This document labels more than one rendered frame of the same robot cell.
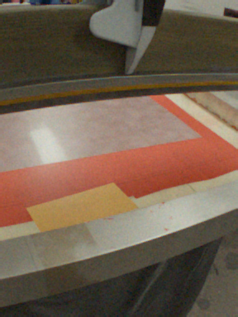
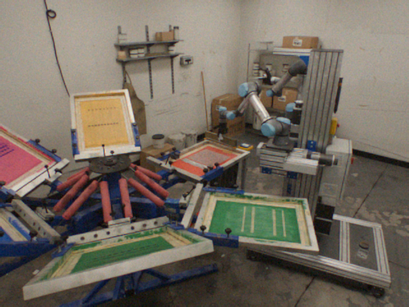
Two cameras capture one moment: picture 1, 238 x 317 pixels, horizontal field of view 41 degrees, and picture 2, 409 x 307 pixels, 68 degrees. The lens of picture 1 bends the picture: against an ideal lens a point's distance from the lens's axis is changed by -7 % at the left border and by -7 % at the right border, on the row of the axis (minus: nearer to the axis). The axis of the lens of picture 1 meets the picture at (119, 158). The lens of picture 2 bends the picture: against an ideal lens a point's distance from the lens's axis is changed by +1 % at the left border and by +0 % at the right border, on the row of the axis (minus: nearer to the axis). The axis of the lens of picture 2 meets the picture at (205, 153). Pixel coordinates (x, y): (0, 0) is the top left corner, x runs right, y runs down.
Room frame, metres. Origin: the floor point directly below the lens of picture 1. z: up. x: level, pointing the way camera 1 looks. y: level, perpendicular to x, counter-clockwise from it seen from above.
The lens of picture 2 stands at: (1.44, 2.74, 2.26)
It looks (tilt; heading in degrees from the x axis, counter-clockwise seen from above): 24 degrees down; 251
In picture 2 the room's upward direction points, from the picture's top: straight up
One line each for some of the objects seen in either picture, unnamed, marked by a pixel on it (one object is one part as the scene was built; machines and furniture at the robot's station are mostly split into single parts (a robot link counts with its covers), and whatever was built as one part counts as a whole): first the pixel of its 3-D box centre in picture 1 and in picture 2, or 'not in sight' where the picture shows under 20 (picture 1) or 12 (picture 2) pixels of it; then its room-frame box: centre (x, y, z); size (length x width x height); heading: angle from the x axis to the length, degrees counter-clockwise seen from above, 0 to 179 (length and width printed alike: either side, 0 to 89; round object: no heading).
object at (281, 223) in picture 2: not in sight; (234, 205); (0.66, 1.12, 1.05); 1.08 x 0.61 x 0.23; 151
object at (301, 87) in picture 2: not in sight; (301, 87); (-0.45, 0.22, 1.63); 0.15 x 0.12 x 0.55; 22
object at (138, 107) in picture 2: not in sight; (130, 105); (1.07, -1.82, 1.06); 0.53 x 0.07 x 1.05; 31
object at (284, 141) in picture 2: not in sight; (281, 137); (0.01, 0.64, 1.31); 0.15 x 0.15 x 0.10
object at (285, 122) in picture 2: not in sight; (282, 125); (0.01, 0.64, 1.42); 0.13 x 0.12 x 0.14; 16
